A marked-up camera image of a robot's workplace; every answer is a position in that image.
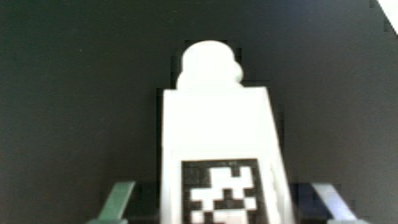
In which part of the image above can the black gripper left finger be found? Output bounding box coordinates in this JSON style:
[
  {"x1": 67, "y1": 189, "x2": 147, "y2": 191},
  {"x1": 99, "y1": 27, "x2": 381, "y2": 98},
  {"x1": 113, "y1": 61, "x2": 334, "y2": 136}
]
[{"x1": 85, "y1": 180, "x2": 161, "y2": 224}]

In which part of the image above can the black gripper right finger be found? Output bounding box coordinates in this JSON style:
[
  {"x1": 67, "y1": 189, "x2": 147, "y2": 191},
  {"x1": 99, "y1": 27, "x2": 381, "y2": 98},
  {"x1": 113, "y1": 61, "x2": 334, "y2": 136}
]
[{"x1": 289, "y1": 181, "x2": 369, "y2": 224}]

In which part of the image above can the white table leg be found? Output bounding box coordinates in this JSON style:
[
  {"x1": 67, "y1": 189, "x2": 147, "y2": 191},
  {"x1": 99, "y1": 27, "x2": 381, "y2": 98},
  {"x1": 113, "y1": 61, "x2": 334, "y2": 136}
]
[{"x1": 159, "y1": 41, "x2": 296, "y2": 224}]

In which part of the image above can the white U-shaped obstacle fence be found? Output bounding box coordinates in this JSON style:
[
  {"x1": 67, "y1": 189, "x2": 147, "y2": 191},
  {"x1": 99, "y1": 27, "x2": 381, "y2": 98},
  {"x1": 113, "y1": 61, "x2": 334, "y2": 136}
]
[{"x1": 376, "y1": 0, "x2": 398, "y2": 33}]

